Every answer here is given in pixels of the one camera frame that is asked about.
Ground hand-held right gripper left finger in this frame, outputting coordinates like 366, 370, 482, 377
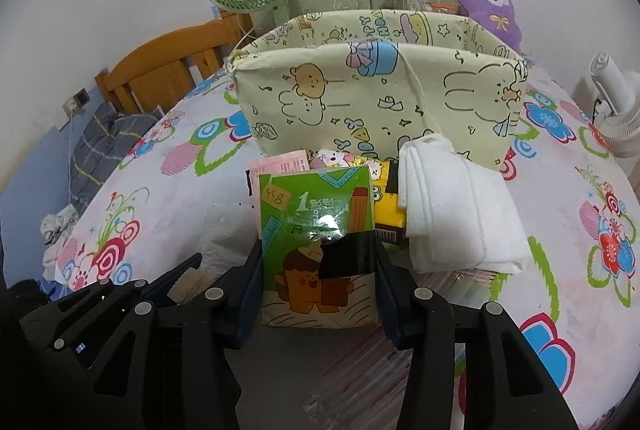
70, 254, 264, 430

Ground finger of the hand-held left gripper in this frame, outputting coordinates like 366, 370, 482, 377
19, 254, 202, 342

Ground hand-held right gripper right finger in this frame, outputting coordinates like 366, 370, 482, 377
376, 244, 571, 430

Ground yellow cartoon tissue pack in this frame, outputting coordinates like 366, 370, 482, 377
312, 149, 413, 245

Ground white cloth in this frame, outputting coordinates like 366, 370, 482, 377
397, 132, 532, 275

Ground green cartoon tissue pack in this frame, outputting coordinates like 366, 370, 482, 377
257, 165, 383, 331

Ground pink flat pack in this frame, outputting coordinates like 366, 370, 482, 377
245, 149, 313, 211

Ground cream printed fabric storage bin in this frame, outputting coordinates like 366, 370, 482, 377
227, 7, 531, 183

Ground white crumpled clothes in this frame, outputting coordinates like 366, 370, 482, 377
40, 205, 81, 261

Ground floral bedsheet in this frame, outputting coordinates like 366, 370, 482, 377
52, 54, 640, 430

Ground grey plaid blanket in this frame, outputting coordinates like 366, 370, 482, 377
67, 102, 161, 211

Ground wooden bed headboard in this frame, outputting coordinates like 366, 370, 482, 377
95, 12, 256, 115

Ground white desk fan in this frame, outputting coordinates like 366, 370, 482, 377
572, 51, 640, 158

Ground purple plush toy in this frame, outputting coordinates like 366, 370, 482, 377
456, 0, 523, 55

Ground wall socket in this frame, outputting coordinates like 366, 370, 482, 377
62, 90, 91, 117

